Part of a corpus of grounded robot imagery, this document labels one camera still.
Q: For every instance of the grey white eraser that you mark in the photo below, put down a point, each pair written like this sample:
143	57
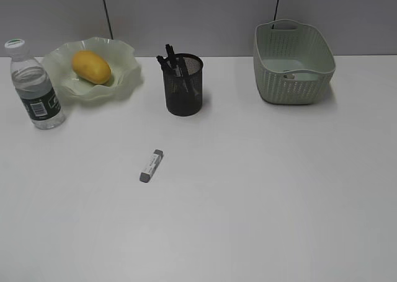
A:
150	168

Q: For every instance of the black marker pen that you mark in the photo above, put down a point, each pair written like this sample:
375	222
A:
164	65
172	59
185	75

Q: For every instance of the white waste paper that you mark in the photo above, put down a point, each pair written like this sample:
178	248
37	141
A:
288	74

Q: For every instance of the yellow mango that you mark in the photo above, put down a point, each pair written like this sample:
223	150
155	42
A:
91	67

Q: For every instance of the clear plastic water bottle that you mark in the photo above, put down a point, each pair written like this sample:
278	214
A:
33	86

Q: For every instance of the black mesh pen holder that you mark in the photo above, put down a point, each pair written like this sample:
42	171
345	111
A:
184	97

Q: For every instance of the pale green wavy plate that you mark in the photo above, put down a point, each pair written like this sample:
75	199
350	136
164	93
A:
120	56

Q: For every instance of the pale green plastic basket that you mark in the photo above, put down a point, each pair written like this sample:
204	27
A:
290	45

